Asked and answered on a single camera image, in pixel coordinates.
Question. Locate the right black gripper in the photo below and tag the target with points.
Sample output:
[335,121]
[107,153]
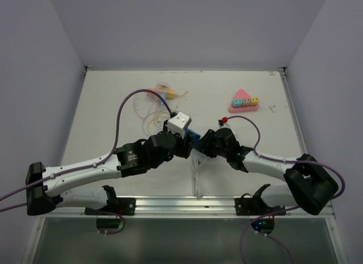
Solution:
[203,145]

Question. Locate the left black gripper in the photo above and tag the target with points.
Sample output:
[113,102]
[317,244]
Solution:
[184,149]

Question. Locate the blue cube socket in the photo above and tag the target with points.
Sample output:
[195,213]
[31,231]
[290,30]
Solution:
[191,138]

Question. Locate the pink triangular power strip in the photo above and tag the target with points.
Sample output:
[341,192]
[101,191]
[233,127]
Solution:
[241,94]

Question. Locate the teal usb charger plug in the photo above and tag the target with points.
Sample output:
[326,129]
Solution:
[237,103]

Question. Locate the beige usb charger plug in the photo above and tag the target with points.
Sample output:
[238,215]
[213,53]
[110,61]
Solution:
[246,102]

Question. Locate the yellow usb charger plug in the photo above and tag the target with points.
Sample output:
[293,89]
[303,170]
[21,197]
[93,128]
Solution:
[254,101]

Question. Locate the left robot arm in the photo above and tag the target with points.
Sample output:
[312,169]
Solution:
[48,188]

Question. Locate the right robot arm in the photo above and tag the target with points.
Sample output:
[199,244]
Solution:
[305,183]

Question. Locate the light blue charger plug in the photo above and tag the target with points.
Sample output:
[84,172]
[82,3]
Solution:
[163,99]

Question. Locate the yellow charger plug on cube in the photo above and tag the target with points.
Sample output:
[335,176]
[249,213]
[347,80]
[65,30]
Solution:
[171,94]

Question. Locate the orange-pink charger plug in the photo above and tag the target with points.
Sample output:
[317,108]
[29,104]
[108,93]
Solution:
[151,93]

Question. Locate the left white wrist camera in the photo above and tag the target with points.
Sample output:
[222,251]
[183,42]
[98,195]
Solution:
[179,121]

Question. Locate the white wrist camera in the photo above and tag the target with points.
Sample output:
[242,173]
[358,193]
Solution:
[179,121]
[223,123]

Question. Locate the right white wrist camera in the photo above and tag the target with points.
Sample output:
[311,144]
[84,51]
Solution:
[223,123]

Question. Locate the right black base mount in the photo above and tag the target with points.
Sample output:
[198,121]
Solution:
[253,205]

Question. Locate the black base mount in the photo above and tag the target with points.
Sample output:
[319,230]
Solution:
[253,205]
[119,204]

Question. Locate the aluminium front rail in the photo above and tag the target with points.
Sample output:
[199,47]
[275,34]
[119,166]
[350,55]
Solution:
[173,207]

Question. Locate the aluminium rail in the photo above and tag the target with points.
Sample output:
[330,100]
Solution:
[282,72]
[173,207]

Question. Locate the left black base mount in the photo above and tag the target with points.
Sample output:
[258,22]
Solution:
[119,204]

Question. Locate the aluminium right side rail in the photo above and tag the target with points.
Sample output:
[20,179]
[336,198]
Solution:
[282,72]

